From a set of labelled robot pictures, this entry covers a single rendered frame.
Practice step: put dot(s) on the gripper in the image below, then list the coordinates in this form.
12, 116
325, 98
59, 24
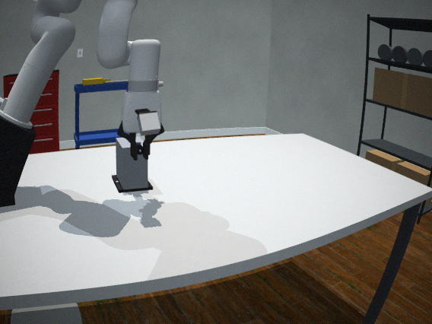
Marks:
134, 101

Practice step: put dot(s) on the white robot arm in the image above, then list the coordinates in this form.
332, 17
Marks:
56, 34

